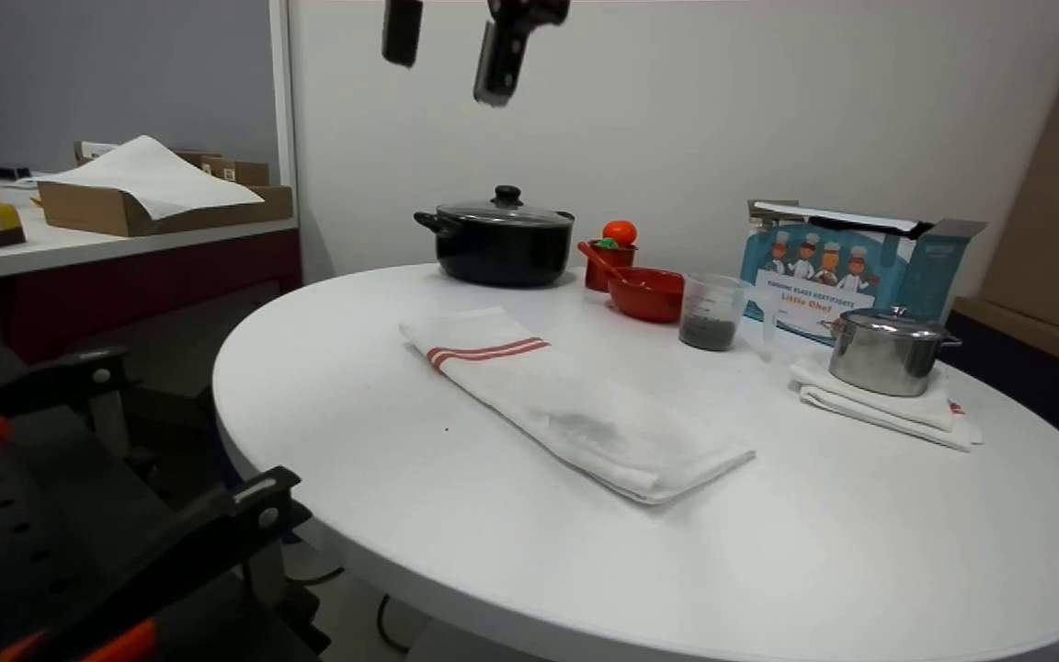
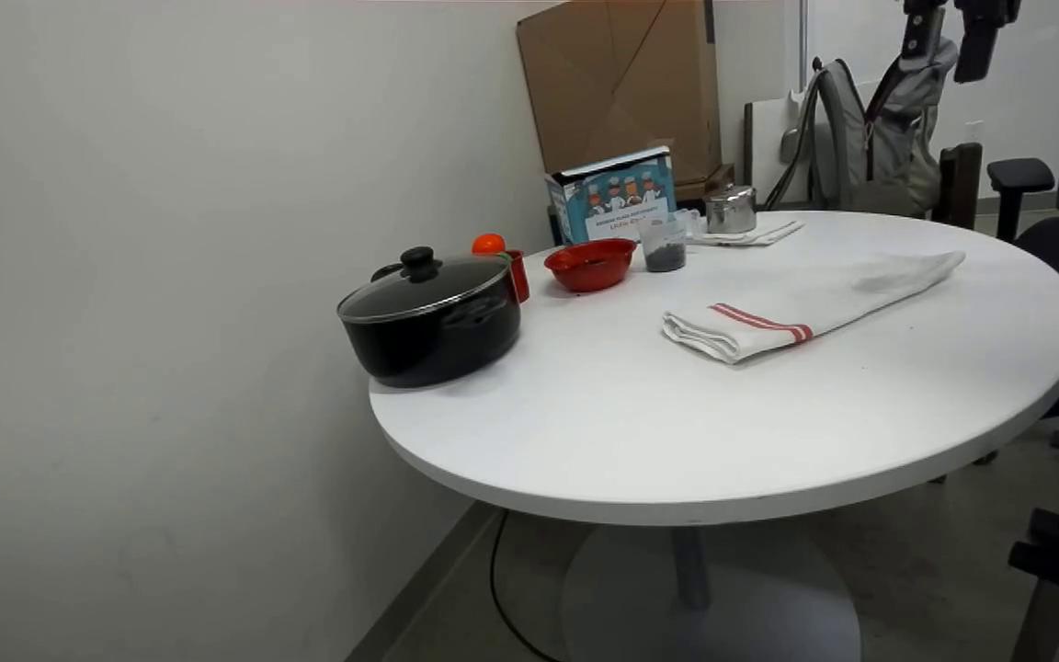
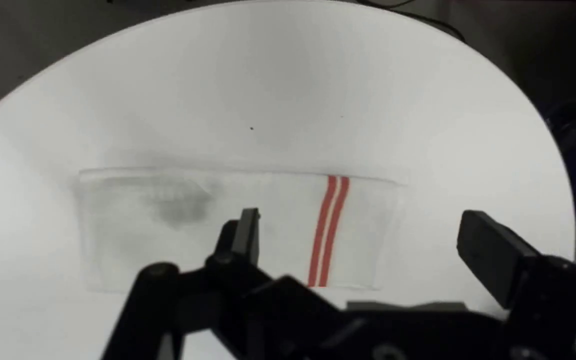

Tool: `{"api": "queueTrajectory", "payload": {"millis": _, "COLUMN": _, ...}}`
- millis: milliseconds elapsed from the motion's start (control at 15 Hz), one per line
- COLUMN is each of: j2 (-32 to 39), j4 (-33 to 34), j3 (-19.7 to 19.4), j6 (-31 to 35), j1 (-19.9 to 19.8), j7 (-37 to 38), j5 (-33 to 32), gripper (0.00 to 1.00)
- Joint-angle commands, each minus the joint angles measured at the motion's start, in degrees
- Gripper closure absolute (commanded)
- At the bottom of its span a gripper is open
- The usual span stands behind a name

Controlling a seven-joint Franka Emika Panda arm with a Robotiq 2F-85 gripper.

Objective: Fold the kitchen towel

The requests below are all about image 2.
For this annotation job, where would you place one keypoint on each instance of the dark wooden chair back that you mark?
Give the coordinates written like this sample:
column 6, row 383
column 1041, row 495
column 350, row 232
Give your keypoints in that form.
column 961, row 186

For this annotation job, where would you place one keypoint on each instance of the white flat board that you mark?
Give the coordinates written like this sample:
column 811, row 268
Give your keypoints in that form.
column 767, row 133

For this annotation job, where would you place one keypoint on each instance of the black cooking pot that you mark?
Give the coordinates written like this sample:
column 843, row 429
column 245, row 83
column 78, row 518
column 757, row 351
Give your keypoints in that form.
column 440, row 342

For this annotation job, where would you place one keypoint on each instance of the red plastic bowl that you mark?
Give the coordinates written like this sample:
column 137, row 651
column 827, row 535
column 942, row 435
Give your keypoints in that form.
column 590, row 266

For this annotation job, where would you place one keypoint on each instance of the white table pedestal base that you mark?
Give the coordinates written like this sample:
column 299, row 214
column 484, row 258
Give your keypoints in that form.
column 701, row 606

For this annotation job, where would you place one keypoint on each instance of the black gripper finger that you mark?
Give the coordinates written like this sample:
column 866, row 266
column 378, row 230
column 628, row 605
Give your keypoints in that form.
column 920, row 24
column 981, row 33

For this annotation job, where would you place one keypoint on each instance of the small glass with dark contents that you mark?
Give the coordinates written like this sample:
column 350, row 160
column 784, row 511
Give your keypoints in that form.
column 661, row 250

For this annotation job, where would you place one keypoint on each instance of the orange red plastic cup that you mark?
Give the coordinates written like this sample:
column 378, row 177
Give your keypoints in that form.
column 490, row 245

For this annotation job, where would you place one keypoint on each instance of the white red-striped kitchen towel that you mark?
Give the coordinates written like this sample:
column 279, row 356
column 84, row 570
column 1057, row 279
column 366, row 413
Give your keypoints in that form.
column 798, row 299

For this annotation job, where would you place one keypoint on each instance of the teal printed cardboard box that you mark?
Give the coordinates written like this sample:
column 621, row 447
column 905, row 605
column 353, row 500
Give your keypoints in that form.
column 616, row 203

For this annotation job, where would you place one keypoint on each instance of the glass pot lid black knob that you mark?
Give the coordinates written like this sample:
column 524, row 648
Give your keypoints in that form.
column 424, row 285

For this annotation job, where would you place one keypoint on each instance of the small metal container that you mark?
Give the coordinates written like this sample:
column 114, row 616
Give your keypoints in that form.
column 730, row 210

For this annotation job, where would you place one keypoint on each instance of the white paper sheet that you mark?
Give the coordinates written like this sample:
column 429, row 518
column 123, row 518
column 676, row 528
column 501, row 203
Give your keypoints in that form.
column 773, row 230

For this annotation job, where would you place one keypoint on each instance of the brown cardboard box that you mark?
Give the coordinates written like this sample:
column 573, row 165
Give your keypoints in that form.
column 621, row 78

